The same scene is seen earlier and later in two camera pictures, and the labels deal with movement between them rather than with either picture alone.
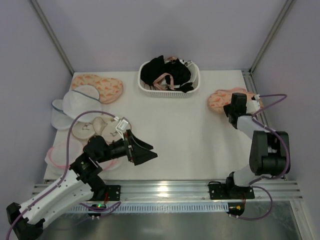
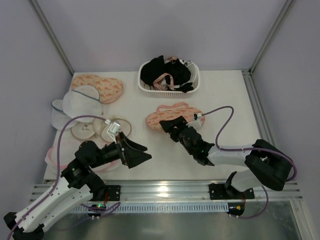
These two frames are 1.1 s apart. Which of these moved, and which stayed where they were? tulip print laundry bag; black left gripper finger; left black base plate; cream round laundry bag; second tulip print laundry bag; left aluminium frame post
Moved: black left gripper finger; tulip print laundry bag
Stayed: second tulip print laundry bag; left black base plate; cream round laundry bag; left aluminium frame post
